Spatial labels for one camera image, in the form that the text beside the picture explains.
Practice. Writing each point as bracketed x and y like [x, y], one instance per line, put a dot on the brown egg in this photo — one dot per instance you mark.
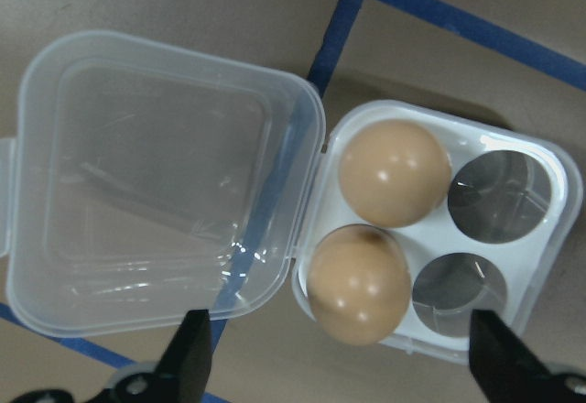
[393, 171]
[359, 284]

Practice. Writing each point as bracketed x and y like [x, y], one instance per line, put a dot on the clear plastic egg box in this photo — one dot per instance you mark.
[160, 192]

